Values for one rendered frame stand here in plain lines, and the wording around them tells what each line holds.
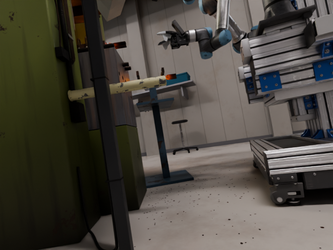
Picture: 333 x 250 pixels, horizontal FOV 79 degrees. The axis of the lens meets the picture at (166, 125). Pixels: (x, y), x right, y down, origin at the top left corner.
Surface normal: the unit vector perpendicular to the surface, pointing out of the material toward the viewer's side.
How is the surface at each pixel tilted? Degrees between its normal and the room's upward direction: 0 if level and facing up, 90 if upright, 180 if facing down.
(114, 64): 90
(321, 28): 90
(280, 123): 90
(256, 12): 90
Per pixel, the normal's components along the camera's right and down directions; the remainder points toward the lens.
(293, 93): -0.31, 0.00
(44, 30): -0.01, -0.05
